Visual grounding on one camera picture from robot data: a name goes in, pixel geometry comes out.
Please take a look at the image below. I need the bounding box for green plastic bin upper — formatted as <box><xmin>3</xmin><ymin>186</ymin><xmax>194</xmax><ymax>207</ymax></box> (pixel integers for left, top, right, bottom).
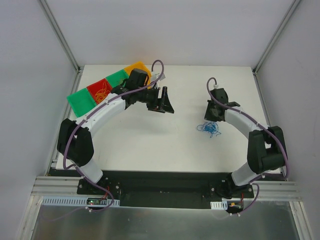
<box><xmin>105</xmin><ymin>69</ymin><xmax>129</xmax><ymax>88</ymax></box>

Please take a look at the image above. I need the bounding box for blue thin wire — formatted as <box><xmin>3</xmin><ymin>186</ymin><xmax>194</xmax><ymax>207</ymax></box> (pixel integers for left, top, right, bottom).
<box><xmin>195</xmin><ymin>121</ymin><xmax>223</xmax><ymax>140</ymax></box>

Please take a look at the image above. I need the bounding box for red plastic bin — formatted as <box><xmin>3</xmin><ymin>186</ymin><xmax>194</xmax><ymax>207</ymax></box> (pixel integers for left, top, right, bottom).
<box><xmin>86</xmin><ymin>78</ymin><xmax>112</xmax><ymax>105</ymax></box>

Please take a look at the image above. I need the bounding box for left aluminium frame post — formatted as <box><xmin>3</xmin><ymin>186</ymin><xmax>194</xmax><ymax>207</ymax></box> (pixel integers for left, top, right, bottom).
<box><xmin>37</xmin><ymin>0</ymin><xmax>81</xmax><ymax>74</ymax></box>

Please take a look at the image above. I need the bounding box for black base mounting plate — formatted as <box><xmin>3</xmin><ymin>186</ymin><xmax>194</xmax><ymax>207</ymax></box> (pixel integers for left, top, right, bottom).
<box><xmin>76</xmin><ymin>169</ymin><xmax>260</xmax><ymax>209</ymax></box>

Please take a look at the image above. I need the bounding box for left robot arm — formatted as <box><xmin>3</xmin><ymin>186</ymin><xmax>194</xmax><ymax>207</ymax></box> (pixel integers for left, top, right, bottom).
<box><xmin>57</xmin><ymin>68</ymin><xmax>174</xmax><ymax>195</ymax></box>

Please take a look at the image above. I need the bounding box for yellow thin wire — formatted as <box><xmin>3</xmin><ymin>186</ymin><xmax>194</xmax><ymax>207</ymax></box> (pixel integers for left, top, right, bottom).
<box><xmin>93</xmin><ymin>81</ymin><xmax>112</xmax><ymax>103</ymax></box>

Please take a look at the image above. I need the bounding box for left white cable duct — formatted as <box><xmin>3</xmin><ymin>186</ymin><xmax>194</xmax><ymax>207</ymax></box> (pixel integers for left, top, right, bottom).
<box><xmin>42</xmin><ymin>196</ymin><xmax>120</xmax><ymax>208</ymax></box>

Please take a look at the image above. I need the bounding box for aluminium frame post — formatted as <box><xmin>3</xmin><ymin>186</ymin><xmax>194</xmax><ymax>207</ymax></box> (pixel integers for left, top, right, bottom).
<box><xmin>37</xmin><ymin>0</ymin><xmax>81</xmax><ymax>74</ymax></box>
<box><xmin>252</xmin><ymin>0</ymin><xmax>302</xmax><ymax>76</ymax></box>

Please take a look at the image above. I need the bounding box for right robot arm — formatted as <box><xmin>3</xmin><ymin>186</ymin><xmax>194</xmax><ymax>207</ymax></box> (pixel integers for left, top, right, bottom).
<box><xmin>204</xmin><ymin>88</ymin><xmax>288</xmax><ymax>199</ymax></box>

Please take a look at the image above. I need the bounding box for white cable duct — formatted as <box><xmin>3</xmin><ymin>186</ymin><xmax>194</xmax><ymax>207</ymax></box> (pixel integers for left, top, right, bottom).
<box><xmin>42</xmin><ymin>196</ymin><xmax>120</xmax><ymax>208</ymax></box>
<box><xmin>210</xmin><ymin>201</ymin><xmax>228</xmax><ymax>211</ymax></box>

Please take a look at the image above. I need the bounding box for orange plastic bin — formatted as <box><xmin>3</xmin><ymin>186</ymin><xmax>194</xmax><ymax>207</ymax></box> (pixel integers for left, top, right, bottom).
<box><xmin>124</xmin><ymin>61</ymin><xmax>152</xmax><ymax>85</ymax></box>

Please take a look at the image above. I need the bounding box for right aluminium frame post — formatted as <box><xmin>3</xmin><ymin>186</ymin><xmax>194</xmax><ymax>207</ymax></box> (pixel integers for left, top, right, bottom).
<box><xmin>252</xmin><ymin>0</ymin><xmax>302</xmax><ymax>76</ymax></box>

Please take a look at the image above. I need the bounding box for green plastic bin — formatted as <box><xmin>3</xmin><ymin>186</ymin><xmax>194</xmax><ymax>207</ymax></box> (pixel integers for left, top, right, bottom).
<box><xmin>105</xmin><ymin>69</ymin><xmax>129</xmax><ymax>88</ymax></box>
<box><xmin>67</xmin><ymin>88</ymin><xmax>97</xmax><ymax>118</ymax></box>

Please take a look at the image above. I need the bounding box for green plastic bin lower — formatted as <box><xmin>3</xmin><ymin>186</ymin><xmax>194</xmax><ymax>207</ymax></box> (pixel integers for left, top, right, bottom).
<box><xmin>67</xmin><ymin>88</ymin><xmax>97</xmax><ymax>118</ymax></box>

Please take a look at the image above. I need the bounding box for right white cable duct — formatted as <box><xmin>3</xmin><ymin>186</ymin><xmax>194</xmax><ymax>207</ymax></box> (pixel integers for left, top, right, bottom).
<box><xmin>210</xmin><ymin>201</ymin><xmax>228</xmax><ymax>211</ymax></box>

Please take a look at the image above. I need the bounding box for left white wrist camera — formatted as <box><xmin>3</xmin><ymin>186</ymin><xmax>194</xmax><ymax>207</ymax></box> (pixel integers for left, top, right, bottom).
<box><xmin>150</xmin><ymin>71</ymin><xmax>166</xmax><ymax>83</ymax></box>

